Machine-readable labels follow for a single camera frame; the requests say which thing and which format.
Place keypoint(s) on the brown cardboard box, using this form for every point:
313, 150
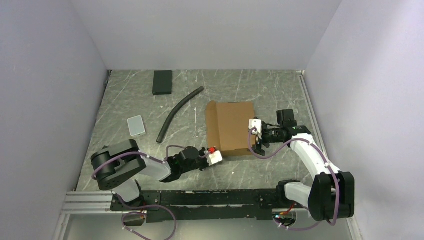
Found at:
227, 127

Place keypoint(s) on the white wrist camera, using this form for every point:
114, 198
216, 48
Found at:
213, 156
255, 126

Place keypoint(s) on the clear plastic case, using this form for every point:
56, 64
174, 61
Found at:
136, 126

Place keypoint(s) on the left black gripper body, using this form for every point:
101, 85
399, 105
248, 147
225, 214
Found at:
201, 162

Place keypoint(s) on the black rectangular box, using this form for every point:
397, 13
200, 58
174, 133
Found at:
162, 82

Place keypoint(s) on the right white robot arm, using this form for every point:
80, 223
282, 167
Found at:
332, 193

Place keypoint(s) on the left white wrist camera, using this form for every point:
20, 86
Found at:
213, 156

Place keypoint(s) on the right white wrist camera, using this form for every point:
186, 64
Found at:
255, 126

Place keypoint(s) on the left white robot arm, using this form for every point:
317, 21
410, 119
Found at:
115, 166

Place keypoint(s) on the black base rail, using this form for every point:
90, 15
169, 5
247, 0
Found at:
166, 205

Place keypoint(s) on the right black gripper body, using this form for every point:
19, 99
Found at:
269, 136

